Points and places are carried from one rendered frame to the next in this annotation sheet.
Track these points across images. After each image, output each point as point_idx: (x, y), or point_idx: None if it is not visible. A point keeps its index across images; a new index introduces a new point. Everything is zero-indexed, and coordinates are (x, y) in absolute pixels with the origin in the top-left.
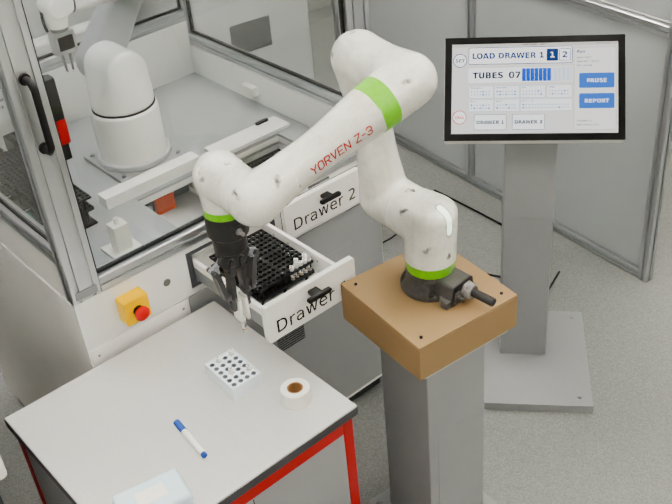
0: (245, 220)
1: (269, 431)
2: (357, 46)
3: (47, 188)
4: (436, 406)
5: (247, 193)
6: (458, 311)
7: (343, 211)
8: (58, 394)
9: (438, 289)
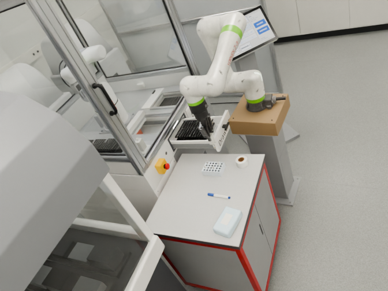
0: (216, 92)
1: (243, 178)
2: (209, 21)
3: (118, 130)
4: (276, 147)
5: (214, 81)
6: (275, 107)
7: None
8: (154, 211)
9: (264, 103)
